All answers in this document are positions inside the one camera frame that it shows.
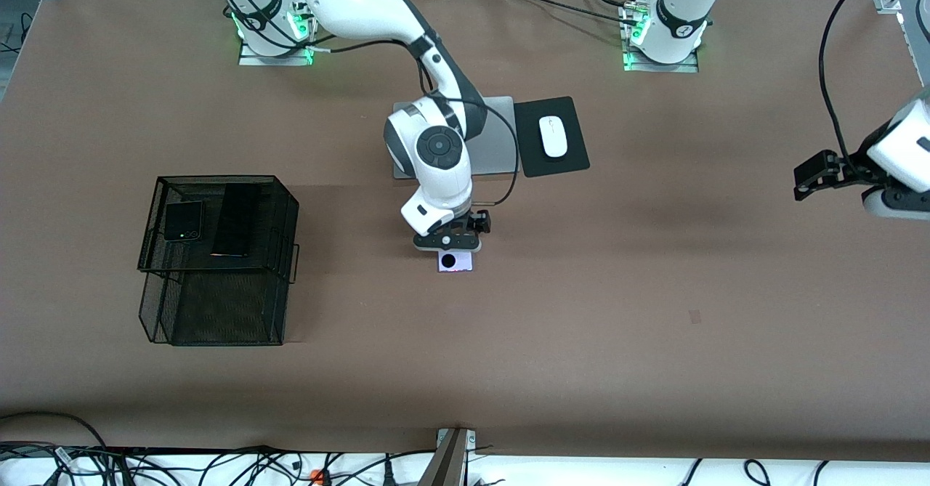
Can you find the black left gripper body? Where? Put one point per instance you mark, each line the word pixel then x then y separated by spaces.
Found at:
pixel 850 169

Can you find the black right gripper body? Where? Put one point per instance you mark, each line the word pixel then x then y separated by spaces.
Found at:
pixel 479 221

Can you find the lavender flip phone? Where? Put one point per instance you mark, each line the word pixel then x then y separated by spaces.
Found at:
pixel 461 264

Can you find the black slab smartphone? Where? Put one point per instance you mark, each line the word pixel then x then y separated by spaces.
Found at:
pixel 234 221

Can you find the black flip phone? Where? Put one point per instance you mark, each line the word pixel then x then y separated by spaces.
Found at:
pixel 183 221

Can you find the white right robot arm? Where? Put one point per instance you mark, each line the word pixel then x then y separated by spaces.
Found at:
pixel 356 6

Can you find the silver closed laptop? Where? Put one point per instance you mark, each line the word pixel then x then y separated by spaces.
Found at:
pixel 501 155

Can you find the white computer mouse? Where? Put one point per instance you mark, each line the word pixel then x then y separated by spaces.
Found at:
pixel 553 137

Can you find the black mouse pad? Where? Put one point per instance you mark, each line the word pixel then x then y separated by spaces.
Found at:
pixel 574 159

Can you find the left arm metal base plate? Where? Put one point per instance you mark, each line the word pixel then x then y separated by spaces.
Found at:
pixel 632 67

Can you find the grey metal camera post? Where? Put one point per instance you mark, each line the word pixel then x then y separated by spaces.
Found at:
pixel 447 464

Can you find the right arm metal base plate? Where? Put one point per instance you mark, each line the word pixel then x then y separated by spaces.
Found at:
pixel 251 59

